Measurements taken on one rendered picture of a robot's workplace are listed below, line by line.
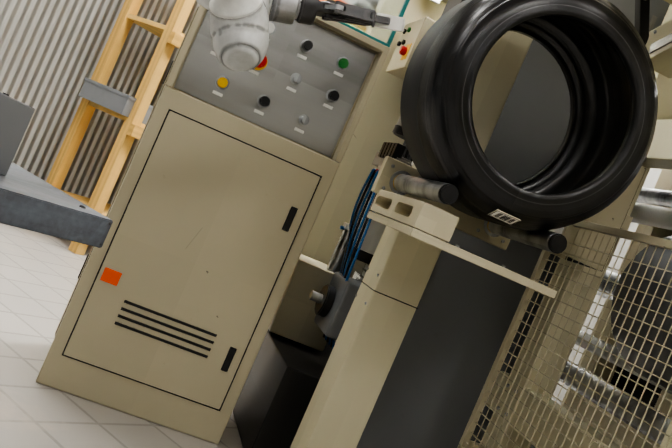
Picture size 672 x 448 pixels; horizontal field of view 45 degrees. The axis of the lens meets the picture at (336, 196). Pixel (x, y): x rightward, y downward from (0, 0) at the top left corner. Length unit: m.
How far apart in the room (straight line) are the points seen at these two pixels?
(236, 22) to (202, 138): 0.81
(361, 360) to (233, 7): 1.01
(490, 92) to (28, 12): 3.25
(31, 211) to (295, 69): 1.49
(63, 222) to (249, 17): 0.66
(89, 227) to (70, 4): 3.98
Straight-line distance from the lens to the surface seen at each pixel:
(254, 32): 1.57
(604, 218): 2.26
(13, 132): 1.11
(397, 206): 1.89
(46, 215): 1.05
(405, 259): 2.13
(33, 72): 4.98
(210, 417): 2.49
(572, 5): 1.86
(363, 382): 2.17
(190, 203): 2.34
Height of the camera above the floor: 0.79
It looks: 1 degrees up
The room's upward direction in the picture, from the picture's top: 23 degrees clockwise
